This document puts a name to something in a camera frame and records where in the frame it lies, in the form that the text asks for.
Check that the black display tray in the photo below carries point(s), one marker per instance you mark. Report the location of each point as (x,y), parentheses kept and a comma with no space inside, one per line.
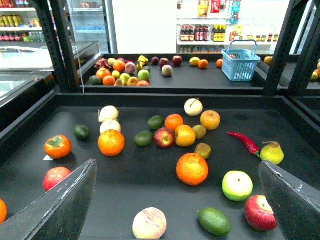
(188,80)
(141,177)

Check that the red apple right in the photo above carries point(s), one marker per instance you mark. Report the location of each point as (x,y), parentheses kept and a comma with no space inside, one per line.
(259,214)

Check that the small orange tangerine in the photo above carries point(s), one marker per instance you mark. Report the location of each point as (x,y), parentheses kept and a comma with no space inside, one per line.
(173,121)

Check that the brown kiwi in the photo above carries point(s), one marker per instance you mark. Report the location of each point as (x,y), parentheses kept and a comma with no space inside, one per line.
(200,131)
(204,150)

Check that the white price tag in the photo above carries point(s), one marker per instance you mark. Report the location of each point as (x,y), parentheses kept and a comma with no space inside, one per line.
(48,158)

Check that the black back display tray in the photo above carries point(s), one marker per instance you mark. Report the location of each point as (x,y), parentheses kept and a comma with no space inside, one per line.
(188,80)

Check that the yellow orange apple front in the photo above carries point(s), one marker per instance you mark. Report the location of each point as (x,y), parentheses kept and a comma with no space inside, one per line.
(185,136)

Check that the white pear middle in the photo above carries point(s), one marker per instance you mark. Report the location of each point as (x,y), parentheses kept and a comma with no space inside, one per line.
(110,124)

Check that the brown kiwi lower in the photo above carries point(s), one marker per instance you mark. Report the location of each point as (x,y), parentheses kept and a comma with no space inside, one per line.
(204,150)

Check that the white pear left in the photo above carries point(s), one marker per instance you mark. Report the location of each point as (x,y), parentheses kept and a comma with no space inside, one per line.
(109,112)

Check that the red apple front left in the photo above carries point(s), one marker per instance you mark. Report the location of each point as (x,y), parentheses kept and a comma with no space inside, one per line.
(54,176)

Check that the small blue basket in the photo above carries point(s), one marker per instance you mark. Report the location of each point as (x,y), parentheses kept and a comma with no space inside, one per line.
(239,64)

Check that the black front display tray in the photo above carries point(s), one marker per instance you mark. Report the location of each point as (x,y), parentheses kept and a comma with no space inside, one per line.
(141,177)

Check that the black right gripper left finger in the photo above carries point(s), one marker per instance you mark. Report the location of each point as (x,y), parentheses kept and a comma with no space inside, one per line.
(58,214)

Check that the yellow green pear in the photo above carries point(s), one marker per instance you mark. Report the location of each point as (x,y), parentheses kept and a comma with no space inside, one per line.
(272,152)

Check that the glass top freezer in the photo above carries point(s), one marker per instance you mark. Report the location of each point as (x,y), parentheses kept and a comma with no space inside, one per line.
(24,62)

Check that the dark green avocado left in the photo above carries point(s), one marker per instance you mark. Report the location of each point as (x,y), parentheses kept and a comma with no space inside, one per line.
(81,132)

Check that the orange persimmon with green calyx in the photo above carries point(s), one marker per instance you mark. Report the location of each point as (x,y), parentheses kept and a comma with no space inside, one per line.
(58,147)

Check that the green avocado right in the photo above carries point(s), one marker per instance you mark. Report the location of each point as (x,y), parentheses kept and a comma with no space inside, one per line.
(214,221)

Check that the white wall shelf unit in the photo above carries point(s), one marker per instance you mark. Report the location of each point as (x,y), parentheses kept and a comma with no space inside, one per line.
(208,26)

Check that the green lime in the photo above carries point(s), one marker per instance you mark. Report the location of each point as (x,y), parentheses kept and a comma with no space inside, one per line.
(155,122)
(143,139)

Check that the black shelf upright post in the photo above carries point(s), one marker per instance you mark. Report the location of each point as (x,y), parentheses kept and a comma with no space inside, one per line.
(53,21)

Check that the yellow orange apple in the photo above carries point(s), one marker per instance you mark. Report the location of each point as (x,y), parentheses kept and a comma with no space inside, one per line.
(185,136)
(210,119)

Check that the large orange right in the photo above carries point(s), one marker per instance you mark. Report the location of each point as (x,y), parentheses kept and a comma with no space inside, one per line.
(192,169)

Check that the red chili pepper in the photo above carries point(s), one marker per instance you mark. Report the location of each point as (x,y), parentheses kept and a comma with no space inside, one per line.
(249,144)

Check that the large orange front left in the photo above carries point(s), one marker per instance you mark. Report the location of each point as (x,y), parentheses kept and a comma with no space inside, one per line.
(3,211)

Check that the white pear with stem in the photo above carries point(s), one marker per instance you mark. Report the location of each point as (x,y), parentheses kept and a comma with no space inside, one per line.
(193,107)

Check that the large orange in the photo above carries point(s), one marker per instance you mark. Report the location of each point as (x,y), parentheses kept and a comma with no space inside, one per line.
(111,143)
(3,211)
(192,169)

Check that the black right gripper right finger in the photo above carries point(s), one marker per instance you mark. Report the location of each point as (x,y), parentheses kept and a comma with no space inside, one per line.
(296,205)

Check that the yellow orange apple back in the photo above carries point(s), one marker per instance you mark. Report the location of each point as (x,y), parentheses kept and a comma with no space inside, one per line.
(210,119)

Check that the large orange centre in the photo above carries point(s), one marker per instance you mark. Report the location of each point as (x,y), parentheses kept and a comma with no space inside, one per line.
(111,143)

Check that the green lime upper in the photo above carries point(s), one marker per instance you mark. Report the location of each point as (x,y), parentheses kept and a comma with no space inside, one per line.
(155,122)

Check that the pale peach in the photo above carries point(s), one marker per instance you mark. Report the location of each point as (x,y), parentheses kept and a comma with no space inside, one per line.
(150,223)

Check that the green apple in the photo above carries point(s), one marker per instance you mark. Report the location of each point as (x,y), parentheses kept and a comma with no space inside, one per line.
(237,186)

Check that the brown kiwi upper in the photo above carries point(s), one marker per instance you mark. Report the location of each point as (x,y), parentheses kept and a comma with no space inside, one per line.
(200,131)

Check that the green lime lower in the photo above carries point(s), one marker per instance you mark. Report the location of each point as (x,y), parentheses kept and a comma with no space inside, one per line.
(143,139)

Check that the red striped apple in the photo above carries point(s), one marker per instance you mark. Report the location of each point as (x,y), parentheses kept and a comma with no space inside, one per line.
(164,138)

